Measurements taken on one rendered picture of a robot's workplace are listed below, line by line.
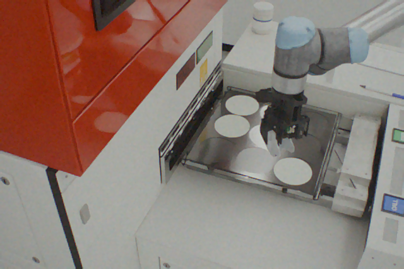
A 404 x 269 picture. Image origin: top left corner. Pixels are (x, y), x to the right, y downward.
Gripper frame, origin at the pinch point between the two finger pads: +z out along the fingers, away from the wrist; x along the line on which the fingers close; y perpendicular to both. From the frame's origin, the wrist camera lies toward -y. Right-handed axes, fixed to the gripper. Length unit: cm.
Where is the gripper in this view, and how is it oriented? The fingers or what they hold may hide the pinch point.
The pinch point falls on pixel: (274, 149)
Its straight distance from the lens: 119.4
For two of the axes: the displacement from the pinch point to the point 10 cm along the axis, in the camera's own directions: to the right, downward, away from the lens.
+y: 3.9, 5.9, -7.1
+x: 9.2, -2.5, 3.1
